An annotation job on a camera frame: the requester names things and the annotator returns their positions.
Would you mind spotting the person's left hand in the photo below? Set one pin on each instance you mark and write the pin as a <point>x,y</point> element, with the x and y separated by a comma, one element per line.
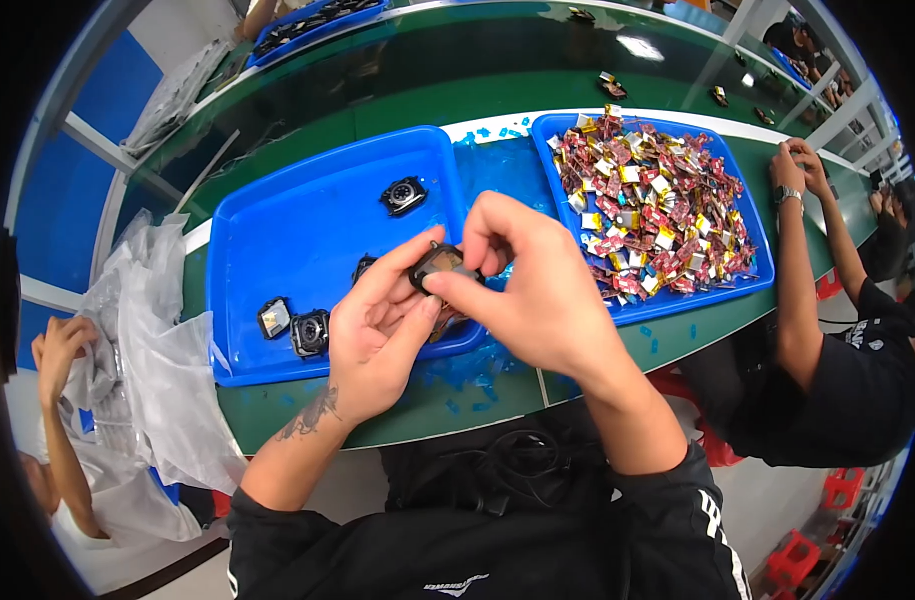
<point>360,352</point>

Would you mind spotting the person's right hand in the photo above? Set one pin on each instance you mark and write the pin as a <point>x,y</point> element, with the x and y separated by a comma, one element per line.
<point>547,300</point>

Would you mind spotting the black smartwatch case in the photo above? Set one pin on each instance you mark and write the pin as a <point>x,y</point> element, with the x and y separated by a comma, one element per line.
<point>362,268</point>
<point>441,262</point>
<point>274,318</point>
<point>403,196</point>
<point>310,334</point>

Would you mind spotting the blue tray of circuit boards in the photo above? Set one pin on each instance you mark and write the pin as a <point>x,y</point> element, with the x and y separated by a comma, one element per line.
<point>570,247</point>

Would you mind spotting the large blue plastic tray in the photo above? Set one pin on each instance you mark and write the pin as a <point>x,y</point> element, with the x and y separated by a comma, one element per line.
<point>300,240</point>

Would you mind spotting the pile of red circuit boards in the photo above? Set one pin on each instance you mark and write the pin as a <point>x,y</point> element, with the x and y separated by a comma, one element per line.
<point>652,210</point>

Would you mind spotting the red plastic stool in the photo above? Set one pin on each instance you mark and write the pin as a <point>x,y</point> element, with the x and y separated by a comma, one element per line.
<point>716,442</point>
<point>793,559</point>
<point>844,487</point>

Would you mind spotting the small circuit board with battery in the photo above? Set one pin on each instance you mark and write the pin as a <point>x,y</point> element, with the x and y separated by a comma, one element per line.
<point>613,85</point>
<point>763,116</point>
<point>581,14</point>
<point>719,96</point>

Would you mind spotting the person's body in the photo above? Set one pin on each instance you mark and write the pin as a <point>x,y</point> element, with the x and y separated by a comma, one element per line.
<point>465,555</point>

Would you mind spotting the stack of clear plastic bags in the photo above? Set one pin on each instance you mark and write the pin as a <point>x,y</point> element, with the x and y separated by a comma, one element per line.
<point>176,94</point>

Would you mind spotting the blue tray of black parts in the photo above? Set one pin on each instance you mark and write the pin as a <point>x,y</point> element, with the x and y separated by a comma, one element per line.
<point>315,22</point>

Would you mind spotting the white metal frame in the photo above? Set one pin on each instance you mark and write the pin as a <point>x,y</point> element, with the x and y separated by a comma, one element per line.
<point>840,105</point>

